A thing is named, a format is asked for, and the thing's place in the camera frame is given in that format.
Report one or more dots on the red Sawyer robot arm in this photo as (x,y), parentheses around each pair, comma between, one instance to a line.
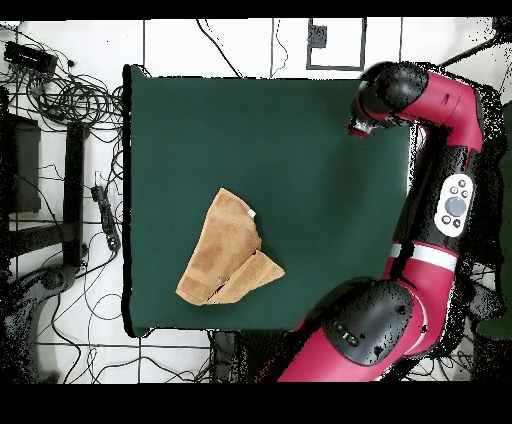
(452,104)

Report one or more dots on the black flat panel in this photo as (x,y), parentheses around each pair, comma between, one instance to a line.
(24,168)

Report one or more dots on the dark grey square plate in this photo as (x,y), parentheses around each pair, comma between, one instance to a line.
(318,36)

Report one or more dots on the dark green table cloth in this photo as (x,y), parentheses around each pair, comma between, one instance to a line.
(240,140)

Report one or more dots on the black pole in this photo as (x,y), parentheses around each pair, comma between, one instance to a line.
(470,52)

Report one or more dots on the tan terry towel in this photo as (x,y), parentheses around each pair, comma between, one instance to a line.
(228,240)

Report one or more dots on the black power strip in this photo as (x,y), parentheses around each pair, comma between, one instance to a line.
(107,220)

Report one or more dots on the black electronics box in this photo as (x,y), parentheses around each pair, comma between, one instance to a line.
(30,58)

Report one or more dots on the black tripod base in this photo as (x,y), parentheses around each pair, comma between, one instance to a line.
(54,278)

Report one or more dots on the black stand frame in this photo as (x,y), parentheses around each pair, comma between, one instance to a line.
(74,192)

